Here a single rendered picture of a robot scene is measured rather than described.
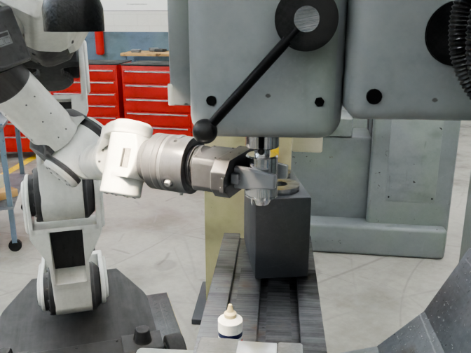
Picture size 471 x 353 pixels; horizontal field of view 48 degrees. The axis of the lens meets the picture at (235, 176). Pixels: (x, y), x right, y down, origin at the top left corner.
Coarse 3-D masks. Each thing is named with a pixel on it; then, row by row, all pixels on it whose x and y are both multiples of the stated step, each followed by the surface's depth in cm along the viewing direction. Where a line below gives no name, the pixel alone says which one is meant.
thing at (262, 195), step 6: (246, 162) 76; (258, 168) 75; (264, 168) 75; (270, 168) 75; (276, 168) 76; (276, 174) 76; (276, 180) 77; (276, 186) 77; (246, 192) 78; (252, 192) 76; (258, 192) 76; (264, 192) 76; (270, 192) 76; (276, 192) 77; (252, 198) 76; (258, 198) 76; (264, 198) 76; (270, 198) 76
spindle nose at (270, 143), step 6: (246, 138) 75; (252, 138) 74; (258, 138) 74; (264, 138) 73; (270, 138) 74; (276, 138) 74; (246, 144) 76; (252, 144) 74; (258, 144) 74; (264, 144) 74; (270, 144) 74; (276, 144) 75
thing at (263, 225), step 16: (288, 176) 125; (288, 192) 114; (304, 192) 116; (256, 208) 113; (272, 208) 113; (288, 208) 113; (304, 208) 114; (256, 224) 114; (272, 224) 114; (288, 224) 114; (304, 224) 115; (256, 240) 115; (272, 240) 115; (288, 240) 115; (304, 240) 116; (256, 256) 116; (272, 256) 116; (288, 256) 117; (304, 256) 117; (256, 272) 117; (272, 272) 117; (288, 272) 118; (304, 272) 118
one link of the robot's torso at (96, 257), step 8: (96, 256) 170; (40, 264) 166; (96, 264) 171; (104, 264) 166; (40, 272) 157; (104, 272) 161; (40, 280) 154; (104, 280) 157; (40, 288) 152; (104, 288) 157; (40, 296) 152; (104, 296) 158; (40, 304) 154
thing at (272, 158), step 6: (246, 156) 76; (252, 156) 75; (258, 156) 75; (264, 156) 75; (270, 156) 75; (276, 156) 76; (252, 162) 75; (258, 162) 75; (264, 162) 74; (270, 162) 75; (276, 162) 76
